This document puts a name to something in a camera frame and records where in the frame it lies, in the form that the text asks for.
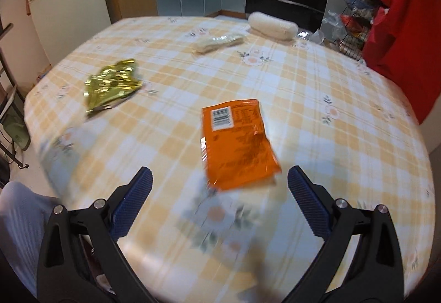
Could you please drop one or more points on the white rolled towel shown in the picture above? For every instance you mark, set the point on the white rolled towel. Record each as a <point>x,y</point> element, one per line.
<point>272,25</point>

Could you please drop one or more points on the orange snack packet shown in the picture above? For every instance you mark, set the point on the orange snack packet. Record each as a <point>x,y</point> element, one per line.
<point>237,148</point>

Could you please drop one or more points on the gold foil wrapper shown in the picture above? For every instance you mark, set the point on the gold foil wrapper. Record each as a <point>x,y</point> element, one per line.
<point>112,87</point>

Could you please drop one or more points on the clear crumpled plastic bag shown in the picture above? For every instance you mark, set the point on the clear crumpled plastic bag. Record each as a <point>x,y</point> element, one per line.
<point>332,27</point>

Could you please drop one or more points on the beige clear wrapper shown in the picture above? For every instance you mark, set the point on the beige clear wrapper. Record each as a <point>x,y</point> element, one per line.
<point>217,42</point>

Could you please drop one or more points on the cream two-door refrigerator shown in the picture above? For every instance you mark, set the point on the cream two-door refrigerator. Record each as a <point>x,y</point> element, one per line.
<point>65,6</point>

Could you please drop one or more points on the red hanging cloth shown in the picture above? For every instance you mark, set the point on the red hanging cloth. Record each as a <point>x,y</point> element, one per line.
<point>403,30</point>

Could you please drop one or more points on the metal folding frame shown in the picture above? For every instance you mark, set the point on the metal folding frame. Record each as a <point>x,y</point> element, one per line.
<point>13,110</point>

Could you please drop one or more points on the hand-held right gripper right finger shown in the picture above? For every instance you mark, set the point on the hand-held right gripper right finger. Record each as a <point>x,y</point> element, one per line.
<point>310,203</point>

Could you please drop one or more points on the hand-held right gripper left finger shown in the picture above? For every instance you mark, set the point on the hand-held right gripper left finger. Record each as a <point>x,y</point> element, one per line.
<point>132,203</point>

